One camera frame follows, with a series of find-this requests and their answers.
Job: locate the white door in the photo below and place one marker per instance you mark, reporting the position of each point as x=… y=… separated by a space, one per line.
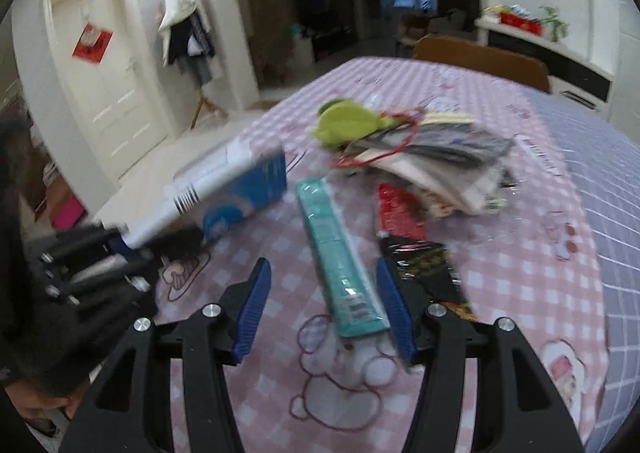
x=110 y=98

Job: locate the yellow-green plastic wrapper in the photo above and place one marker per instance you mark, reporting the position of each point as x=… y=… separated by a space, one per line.
x=345 y=123

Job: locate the teal long box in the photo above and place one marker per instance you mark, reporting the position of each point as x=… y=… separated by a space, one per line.
x=340 y=258

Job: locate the pink checkered tablecloth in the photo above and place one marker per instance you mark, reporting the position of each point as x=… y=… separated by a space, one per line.
x=525 y=283

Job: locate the wooden coat rack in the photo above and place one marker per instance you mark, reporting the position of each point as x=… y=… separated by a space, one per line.
x=202 y=103

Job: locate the pile of snack wrappers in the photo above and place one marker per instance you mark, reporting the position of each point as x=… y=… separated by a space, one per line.
x=450 y=158

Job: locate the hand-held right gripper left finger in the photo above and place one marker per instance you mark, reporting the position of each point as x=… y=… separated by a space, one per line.
x=252 y=313

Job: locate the blue grid cloth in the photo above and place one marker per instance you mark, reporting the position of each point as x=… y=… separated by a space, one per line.
x=610 y=183

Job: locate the red snack packet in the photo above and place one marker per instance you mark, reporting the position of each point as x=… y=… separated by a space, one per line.
x=397 y=213

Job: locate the black snack packet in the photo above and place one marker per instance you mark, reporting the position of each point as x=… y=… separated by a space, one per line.
x=425 y=268

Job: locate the white hanging garment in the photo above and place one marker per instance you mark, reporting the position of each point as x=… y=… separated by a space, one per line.
x=179 y=3

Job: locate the person's left forearm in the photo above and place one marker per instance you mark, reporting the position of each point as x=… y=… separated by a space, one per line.
x=35 y=398

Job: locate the blue and white box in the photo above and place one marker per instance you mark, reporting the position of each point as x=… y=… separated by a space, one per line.
x=250 y=183

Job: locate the green plant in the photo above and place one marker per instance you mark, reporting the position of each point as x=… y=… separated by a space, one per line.
x=554 y=23

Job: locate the dark hanging clothes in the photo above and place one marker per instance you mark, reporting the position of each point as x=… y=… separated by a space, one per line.
x=192 y=48

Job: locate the wooden chair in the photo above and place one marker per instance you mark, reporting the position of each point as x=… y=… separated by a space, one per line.
x=480 y=58

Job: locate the red box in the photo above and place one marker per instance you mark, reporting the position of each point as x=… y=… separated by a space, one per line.
x=520 y=23

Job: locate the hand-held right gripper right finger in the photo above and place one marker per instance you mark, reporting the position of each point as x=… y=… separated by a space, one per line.
x=395 y=313

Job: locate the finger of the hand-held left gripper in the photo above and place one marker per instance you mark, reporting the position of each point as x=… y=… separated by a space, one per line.
x=115 y=243
x=110 y=278

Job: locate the red door poster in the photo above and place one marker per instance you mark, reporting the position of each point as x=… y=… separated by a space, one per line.
x=91 y=43

